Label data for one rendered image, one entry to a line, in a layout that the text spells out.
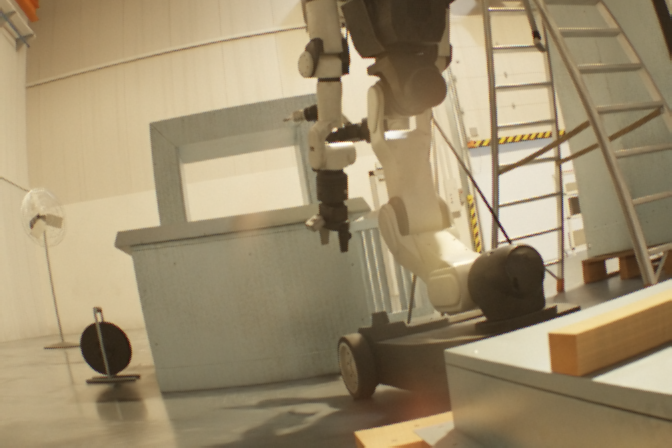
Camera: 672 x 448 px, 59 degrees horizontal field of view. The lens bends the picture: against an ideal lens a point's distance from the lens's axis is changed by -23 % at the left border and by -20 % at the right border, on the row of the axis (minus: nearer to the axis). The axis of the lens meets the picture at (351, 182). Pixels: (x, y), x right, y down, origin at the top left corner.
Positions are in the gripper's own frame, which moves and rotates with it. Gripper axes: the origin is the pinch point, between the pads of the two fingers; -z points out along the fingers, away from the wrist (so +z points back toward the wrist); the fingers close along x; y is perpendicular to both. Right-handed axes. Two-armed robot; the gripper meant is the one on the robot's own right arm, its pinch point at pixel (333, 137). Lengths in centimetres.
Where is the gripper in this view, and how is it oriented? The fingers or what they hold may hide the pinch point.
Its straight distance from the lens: 252.3
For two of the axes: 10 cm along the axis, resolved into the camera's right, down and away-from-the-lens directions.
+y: 1.7, 9.8, -1.3
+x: -2.4, -0.9, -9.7
